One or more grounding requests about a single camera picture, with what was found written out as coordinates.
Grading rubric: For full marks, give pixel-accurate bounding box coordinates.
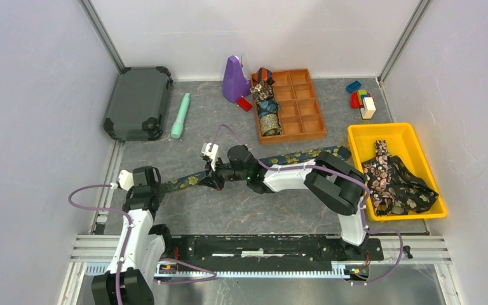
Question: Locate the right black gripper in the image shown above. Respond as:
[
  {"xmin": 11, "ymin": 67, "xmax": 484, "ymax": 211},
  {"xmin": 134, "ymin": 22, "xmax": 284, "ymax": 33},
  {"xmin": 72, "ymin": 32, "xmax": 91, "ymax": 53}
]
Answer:
[{"xmin": 198, "ymin": 154, "xmax": 249, "ymax": 191}]

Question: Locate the navy yellow floral tie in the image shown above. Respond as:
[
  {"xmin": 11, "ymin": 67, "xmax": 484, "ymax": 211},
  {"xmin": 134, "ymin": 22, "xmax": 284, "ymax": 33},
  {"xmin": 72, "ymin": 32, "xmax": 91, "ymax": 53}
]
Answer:
[{"xmin": 163, "ymin": 146, "xmax": 351, "ymax": 194}]

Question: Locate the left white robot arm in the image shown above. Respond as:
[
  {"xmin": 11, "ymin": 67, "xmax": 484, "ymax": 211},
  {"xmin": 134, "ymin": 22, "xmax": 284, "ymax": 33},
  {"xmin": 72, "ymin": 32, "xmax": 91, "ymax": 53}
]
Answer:
[{"xmin": 91, "ymin": 166, "xmax": 174, "ymax": 304}]

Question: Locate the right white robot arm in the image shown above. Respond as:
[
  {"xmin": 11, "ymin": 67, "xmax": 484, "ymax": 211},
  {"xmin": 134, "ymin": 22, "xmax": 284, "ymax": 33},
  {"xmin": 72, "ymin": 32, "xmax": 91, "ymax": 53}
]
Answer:
[{"xmin": 198, "ymin": 143, "xmax": 367, "ymax": 259}]

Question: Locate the olive gold rolled tie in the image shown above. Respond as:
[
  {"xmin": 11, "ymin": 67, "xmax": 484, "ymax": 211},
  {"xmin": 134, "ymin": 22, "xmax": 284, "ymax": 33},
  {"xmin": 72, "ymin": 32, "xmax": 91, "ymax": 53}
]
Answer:
[{"xmin": 259, "ymin": 113, "xmax": 281, "ymax": 137}]

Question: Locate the red block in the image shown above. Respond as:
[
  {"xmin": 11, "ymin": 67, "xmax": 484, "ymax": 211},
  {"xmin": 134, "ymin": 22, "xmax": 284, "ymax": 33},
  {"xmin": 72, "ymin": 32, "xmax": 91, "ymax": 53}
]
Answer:
[{"xmin": 236, "ymin": 97, "xmax": 253, "ymax": 112}]

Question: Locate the blue patterned rolled tie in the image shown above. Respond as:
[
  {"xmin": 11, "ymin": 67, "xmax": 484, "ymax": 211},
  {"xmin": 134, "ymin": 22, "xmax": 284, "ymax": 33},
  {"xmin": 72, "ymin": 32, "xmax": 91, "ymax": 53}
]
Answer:
[{"xmin": 256, "ymin": 98, "xmax": 279, "ymax": 119}]

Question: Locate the mint green flashlight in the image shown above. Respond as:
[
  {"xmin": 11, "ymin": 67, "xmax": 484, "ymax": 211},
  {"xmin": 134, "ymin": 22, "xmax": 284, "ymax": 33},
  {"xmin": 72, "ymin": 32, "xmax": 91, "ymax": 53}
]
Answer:
[{"xmin": 170, "ymin": 93, "xmax": 191, "ymax": 139}]

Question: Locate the brown floral rolled tie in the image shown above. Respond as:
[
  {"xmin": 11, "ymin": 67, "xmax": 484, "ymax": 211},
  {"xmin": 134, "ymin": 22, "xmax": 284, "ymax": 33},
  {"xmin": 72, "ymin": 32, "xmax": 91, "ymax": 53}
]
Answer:
[{"xmin": 250, "ymin": 81, "xmax": 274, "ymax": 103}]

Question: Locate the orange wooden compartment tray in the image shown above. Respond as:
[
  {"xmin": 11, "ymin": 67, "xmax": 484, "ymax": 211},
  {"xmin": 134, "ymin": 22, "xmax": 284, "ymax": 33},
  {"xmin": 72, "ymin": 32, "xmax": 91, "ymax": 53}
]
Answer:
[{"xmin": 250, "ymin": 69, "xmax": 327, "ymax": 144}]

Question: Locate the dark green hard case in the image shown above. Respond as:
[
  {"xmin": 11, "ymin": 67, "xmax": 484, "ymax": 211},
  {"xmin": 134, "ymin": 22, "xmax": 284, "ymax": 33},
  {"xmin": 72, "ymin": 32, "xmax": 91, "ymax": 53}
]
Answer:
[{"xmin": 102, "ymin": 66, "xmax": 173, "ymax": 141}]

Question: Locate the purple metronome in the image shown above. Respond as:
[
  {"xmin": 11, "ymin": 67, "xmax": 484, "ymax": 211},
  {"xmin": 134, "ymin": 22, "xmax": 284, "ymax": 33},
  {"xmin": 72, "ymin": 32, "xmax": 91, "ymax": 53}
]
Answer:
[{"xmin": 222, "ymin": 55, "xmax": 250, "ymax": 104}]

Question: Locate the orange navy striped rolled tie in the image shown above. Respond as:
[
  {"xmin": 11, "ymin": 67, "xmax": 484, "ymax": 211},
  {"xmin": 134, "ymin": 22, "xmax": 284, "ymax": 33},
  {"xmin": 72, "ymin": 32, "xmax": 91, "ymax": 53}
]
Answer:
[{"xmin": 254, "ymin": 67, "xmax": 275, "ymax": 85}]

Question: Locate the colourful toy block stack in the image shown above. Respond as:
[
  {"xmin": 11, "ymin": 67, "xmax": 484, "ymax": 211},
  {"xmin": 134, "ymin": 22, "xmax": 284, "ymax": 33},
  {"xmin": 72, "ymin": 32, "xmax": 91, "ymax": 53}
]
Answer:
[{"xmin": 349, "ymin": 90, "xmax": 372, "ymax": 109}]

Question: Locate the pink floral dark tie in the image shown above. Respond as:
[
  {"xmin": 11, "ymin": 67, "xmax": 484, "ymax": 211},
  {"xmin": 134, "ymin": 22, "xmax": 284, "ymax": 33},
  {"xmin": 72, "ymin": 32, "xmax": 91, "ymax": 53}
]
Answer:
[{"xmin": 362, "ymin": 140, "xmax": 395, "ymax": 216}]

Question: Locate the blue toy brick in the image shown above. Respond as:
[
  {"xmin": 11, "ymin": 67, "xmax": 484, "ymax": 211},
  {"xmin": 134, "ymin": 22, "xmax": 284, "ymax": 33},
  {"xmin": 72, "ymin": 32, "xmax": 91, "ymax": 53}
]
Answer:
[{"xmin": 346, "ymin": 81, "xmax": 362, "ymax": 94}]

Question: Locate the white toy block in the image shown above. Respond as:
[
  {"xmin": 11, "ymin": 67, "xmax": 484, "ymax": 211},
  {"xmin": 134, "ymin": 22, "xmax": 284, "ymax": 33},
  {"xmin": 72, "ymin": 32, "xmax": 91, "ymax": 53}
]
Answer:
[{"xmin": 360, "ymin": 97, "xmax": 376, "ymax": 120}]

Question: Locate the yellow plastic bin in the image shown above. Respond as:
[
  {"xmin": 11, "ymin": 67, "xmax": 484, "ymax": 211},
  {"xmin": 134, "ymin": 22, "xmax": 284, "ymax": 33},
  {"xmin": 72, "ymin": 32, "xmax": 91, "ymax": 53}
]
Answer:
[{"xmin": 348, "ymin": 123, "xmax": 448, "ymax": 222}]

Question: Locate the black gold floral tie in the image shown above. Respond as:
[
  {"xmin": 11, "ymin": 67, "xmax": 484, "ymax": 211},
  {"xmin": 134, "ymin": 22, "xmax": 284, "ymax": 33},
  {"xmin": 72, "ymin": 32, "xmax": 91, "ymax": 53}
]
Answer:
[{"xmin": 388, "ymin": 156, "xmax": 439, "ymax": 214}]

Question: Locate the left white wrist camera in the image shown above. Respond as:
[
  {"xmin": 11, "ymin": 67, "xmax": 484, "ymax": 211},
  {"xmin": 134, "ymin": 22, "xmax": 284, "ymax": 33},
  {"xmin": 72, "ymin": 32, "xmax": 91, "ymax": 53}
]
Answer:
[{"xmin": 110, "ymin": 170, "xmax": 134, "ymax": 191}]

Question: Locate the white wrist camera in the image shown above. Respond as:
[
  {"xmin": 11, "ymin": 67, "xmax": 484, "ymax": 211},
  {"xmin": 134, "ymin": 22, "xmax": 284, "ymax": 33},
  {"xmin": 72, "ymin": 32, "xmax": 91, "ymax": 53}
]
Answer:
[
  {"xmin": 110, "ymin": 170, "xmax": 134, "ymax": 191},
  {"xmin": 201, "ymin": 142, "xmax": 219, "ymax": 172}
]

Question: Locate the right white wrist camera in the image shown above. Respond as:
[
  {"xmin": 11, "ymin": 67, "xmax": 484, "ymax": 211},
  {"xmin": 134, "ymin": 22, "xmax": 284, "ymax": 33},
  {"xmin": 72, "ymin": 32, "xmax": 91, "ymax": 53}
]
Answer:
[{"xmin": 201, "ymin": 142, "xmax": 219, "ymax": 172}]

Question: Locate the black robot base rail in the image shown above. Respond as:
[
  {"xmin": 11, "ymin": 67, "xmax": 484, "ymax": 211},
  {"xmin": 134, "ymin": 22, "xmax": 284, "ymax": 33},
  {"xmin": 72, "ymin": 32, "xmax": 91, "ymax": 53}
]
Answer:
[{"xmin": 162, "ymin": 234, "xmax": 384, "ymax": 273}]

